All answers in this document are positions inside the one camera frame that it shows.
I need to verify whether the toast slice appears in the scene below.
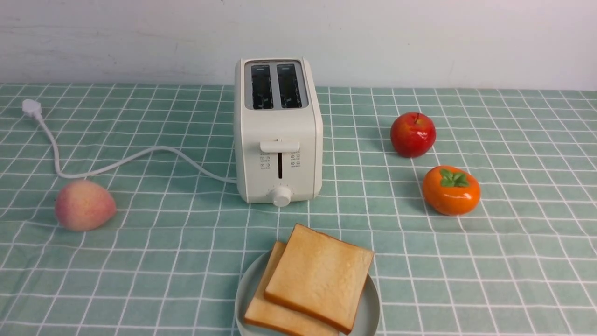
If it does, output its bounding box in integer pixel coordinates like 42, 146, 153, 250
243, 241, 339, 336
263, 223, 375, 335

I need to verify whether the white toaster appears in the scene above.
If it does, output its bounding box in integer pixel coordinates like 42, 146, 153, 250
233, 57, 324, 208

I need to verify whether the red apple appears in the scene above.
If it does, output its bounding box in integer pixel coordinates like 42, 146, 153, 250
390, 112, 437, 159

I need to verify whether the orange persimmon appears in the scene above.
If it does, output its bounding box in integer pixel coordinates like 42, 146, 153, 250
422, 165, 481, 216

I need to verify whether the light green plate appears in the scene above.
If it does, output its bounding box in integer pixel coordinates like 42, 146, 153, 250
234, 250, 382, 336

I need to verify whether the green checkered tablecloth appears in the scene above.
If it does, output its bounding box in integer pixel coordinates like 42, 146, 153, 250
0, 84, 597, 336

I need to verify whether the pink peach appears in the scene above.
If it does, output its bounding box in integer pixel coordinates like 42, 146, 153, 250
54, 180, 117, 231

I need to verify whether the white power cable with plug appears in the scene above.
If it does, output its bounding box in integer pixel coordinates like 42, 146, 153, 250
21, 98, 238, 184

